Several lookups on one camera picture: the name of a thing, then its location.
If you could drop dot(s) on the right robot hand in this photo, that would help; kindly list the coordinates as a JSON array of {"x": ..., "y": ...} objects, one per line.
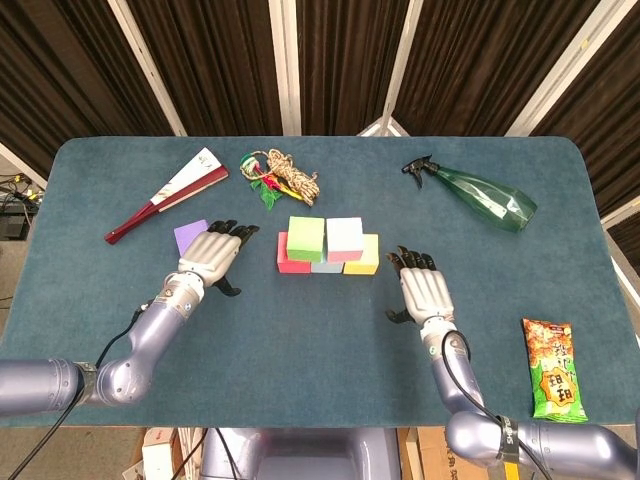
[{"x": 425, "y": 295}]

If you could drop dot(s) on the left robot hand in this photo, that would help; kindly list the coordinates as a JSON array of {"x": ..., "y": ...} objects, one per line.
[{"x": 210, "y": 255}]

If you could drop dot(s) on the purple foam cube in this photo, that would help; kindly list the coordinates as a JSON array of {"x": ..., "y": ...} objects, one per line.
[{"x": 189, "y": 235}]

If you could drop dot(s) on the yellow foam cube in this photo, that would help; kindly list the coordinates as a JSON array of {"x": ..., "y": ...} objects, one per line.
[{"x": 367, "y": 260}]

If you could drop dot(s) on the red foam cube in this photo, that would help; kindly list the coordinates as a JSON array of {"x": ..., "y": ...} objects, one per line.
[{"x": 285, "y": 262}]

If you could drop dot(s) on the green foam cube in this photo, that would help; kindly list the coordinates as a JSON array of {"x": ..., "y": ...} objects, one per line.
[{"x": 306, "y": 237}]

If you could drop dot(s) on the pink foam cube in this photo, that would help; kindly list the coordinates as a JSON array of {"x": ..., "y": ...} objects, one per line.
[{"x": 344, "y": 237}]

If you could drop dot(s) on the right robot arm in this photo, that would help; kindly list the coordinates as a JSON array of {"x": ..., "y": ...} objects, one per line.
[{"x": 500, "y": 425}]

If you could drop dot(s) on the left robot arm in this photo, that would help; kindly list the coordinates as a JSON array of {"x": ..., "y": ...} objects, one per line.
[{"x": 100, "y": 370}]

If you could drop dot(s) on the folded red paper fan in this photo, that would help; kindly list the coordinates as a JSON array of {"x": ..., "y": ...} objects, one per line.
[{"x": 180, "y": 190}]

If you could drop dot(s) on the colourful feather toy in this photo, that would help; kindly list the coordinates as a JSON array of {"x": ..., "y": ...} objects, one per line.
[{"x": 269, "y": 192}]

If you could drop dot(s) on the light blue foam cube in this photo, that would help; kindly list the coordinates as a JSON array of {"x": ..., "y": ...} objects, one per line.
[{"x": 326, "y": 267}]

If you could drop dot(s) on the green plastic spray bottle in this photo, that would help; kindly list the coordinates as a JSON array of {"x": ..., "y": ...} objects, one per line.
[{"x": 485, "y": 197}]

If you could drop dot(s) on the blue felt table cloth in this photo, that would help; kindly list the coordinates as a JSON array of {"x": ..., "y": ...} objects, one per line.
[{"x": 320, "y": 350}]

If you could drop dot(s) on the snack packet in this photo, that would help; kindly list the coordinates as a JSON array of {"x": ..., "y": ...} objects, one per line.
[{"x": 552, "y": 370}]

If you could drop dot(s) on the brown cardboard box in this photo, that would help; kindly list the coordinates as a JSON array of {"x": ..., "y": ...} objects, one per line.
[{"x": 435, "y": 460}]

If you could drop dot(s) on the dark brown curtain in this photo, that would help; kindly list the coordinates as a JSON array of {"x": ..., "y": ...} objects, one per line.
[{"x": 225, "y": 60}]

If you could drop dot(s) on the grey-blue robot torso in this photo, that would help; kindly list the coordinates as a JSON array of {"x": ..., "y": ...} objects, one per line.
[{"x": 310, "y": 455}]

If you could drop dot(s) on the black electronics box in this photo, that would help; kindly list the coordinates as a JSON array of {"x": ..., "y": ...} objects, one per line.
[{"x": 11, "y": 227}]

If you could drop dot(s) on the white cardboard box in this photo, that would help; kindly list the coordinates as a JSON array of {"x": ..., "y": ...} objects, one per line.
[{"x": 157, "y": 457}]

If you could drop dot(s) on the white partition frame post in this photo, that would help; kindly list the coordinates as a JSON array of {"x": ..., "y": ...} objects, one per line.
[
  {"x": 580, "y": 45},
  {"x": 622, "y": 210},
  {"x": 20, "y": 165},
  {"x": 285, "y": 65},
  {"x": 145, "y": 60},
  {"x": 403, "y": 50}
]

